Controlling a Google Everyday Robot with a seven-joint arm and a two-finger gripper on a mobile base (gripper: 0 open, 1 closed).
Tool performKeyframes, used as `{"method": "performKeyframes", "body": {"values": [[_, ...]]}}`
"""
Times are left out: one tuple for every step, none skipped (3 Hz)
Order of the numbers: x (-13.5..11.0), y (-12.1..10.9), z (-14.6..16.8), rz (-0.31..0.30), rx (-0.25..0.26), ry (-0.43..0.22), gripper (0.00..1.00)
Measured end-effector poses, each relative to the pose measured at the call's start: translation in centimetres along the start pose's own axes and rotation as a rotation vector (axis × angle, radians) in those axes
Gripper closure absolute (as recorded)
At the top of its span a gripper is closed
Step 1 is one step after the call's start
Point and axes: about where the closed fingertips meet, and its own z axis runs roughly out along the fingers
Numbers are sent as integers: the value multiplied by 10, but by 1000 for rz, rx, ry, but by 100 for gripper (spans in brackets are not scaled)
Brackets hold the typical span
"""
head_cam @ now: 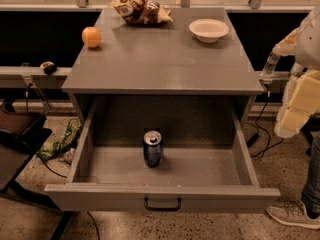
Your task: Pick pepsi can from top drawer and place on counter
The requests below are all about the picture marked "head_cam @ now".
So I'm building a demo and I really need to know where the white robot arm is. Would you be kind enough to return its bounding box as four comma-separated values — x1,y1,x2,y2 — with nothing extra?
274,5,320,138

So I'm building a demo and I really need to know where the black power cable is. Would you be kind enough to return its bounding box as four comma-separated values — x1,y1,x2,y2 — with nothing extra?
245,90,284,159

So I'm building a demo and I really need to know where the brown chip bag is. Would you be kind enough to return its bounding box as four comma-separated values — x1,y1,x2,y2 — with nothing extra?
108,0,173,25

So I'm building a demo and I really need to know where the yellow black tape measure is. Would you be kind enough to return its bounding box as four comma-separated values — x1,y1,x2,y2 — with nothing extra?
40,61,57,75

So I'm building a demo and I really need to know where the grey open top drawer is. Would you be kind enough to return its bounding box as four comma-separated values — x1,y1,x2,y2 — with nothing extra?
45,96,280,213

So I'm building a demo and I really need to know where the dark side table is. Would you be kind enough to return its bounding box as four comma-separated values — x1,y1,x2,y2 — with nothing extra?
0,100,73,240

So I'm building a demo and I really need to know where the orange fruit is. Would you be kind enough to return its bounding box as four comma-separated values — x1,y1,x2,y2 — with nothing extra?
82,27,101,48

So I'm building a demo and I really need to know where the black drawer handle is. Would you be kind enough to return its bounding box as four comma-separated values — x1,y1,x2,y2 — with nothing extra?
144,197,182,212

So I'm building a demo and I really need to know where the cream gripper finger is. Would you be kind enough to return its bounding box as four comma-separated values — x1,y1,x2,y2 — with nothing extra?
289,71,320,115
280,109,310,132

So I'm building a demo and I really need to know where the blue pepsi can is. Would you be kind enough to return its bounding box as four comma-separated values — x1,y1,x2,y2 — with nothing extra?
143,130,163,168

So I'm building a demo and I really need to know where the blue jeans leg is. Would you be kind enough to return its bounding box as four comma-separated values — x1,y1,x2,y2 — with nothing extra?
301,130,320,215

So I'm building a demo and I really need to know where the white bowl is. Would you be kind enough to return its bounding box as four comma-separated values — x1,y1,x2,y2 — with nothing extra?
189,19,229,43

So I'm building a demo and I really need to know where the grey sneaker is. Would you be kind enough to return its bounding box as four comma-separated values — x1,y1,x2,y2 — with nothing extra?
266,201,320,230

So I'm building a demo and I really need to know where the green snack bag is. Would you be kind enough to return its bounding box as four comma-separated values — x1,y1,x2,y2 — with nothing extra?
36,119,82,161

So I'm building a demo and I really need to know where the grey cabinet counter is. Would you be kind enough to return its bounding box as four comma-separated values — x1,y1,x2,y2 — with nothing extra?
61,6,265,125

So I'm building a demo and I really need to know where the clear water bottle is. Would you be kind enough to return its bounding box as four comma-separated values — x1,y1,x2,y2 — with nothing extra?
260,52,281,81

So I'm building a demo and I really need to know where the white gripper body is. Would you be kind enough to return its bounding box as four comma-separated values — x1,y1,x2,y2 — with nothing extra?
274,69,320,138

